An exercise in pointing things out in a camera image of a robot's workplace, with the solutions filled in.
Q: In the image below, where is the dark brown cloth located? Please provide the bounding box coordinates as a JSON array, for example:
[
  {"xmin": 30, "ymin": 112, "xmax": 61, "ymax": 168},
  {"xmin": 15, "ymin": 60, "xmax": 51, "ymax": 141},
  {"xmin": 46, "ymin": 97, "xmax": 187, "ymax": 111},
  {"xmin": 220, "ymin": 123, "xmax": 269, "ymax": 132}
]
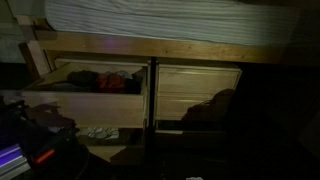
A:
[{"xmin": 25, "ymin": 103, "xmax": 77, "ymax": 130}]

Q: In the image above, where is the black device with orange strip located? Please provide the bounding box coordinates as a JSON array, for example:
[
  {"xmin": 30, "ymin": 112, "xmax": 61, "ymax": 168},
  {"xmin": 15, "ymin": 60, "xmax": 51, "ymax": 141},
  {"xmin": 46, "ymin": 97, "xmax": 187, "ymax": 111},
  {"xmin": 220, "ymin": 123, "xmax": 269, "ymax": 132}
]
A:
[{"xmin": 27, "ymin": 132, "xmax": 92, "ymax": 180}]

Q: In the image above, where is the orange cloth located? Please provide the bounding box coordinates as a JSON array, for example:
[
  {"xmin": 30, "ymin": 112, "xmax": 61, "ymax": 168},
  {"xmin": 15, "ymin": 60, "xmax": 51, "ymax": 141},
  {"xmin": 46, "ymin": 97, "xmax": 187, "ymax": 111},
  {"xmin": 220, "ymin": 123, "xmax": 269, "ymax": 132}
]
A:
[{"xmin": 91, "ymin": 72, "xmax": 127, "ymax": 95}]

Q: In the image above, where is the aluminium rail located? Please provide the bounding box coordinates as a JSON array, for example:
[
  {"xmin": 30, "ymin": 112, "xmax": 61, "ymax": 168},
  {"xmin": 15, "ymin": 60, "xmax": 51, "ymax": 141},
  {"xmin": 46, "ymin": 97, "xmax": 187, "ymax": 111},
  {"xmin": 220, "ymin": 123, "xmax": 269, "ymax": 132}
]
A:
[{"xmin": 0, "ymin": 143, "xmax": 32, "ymax": 180}]

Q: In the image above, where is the light grey cloth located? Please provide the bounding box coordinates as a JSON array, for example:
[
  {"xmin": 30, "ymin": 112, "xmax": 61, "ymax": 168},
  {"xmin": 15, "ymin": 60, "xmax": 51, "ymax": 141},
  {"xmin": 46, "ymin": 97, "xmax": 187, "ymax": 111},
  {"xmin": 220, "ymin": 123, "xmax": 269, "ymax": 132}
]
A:
[{"xmin": 114, "ymin": 69, "xmax": 134, "ymax": 81}]

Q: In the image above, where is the closed wooden drawer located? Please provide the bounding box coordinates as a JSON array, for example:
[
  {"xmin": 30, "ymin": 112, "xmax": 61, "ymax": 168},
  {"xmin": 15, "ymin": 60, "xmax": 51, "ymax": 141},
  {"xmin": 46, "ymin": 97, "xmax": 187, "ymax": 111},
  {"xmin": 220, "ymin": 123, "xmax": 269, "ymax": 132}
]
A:
[
  {"xmin": 156, "ymin": 63, "xmax": 243, "ymax": 97},
  {"xmin": 155, "ymin": 94, "xmax": 232, "ymax": 122}
]

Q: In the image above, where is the striped white mattress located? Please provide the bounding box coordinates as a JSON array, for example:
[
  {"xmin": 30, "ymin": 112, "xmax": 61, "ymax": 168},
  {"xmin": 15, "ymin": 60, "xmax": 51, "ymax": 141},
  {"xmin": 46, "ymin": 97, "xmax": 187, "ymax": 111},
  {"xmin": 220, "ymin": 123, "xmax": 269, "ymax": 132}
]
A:
[{"xmin": 44, "ymin": 0, "xmax": 301, "ymax": 48}]

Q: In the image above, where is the black vertical pole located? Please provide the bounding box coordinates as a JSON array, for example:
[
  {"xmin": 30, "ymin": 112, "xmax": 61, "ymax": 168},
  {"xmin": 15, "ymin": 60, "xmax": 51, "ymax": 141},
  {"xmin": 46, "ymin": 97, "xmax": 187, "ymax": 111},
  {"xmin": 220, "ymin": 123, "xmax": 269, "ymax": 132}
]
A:
[{"xmin": 146, "ymin": 56, "xmax": 158, "ymax": 168}]

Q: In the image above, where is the low open wooden drawer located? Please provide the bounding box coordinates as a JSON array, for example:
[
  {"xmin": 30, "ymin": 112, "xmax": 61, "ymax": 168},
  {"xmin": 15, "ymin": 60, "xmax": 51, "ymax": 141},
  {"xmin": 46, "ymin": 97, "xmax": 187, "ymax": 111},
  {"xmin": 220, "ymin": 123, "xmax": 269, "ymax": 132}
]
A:
[{"xmin": 75, "ymin": 126, "xmax": 148, "ymax": 165}]

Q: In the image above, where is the white crumpled cloth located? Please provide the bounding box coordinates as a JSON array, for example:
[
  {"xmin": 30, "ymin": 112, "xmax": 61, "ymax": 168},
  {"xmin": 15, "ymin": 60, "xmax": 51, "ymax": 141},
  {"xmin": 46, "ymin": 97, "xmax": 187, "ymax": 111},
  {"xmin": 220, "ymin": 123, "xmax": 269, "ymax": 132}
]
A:
[{"xmin": 78, "ymin": 126, "xmax": 120, "ymax": 140}]

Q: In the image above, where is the wooden bed frame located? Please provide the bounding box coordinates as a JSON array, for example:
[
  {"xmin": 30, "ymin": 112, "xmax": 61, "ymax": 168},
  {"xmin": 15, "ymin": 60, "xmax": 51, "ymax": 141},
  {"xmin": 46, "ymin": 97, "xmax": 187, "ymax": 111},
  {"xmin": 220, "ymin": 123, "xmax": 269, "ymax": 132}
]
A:
[{"xmin": 18, "ymin": 15, "xmax": 292, "ymax": 85}]

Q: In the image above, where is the dark bag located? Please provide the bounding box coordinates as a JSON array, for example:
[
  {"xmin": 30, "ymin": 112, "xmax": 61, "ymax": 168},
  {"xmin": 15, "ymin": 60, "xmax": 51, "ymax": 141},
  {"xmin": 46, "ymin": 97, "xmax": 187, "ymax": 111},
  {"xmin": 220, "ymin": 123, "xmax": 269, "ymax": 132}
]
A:
[{"xmin": 181, "ymin": 88, "xmax": 238, "ymax": 126}]

